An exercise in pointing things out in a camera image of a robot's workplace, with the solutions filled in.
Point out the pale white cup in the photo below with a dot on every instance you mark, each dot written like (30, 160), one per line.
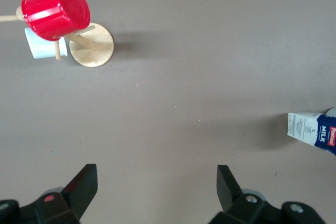
(39, 48)

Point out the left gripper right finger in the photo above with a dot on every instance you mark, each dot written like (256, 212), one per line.
(236, 205)

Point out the red plastic cup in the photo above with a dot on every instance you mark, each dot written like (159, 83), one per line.
(55, 11)

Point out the wooden mug tree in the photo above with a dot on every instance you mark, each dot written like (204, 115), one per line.
(97, 48)

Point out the blue white milk carton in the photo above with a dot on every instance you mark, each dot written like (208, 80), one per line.
(304, 128)

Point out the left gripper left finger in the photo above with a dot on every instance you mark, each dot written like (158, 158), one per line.
(78, 195)

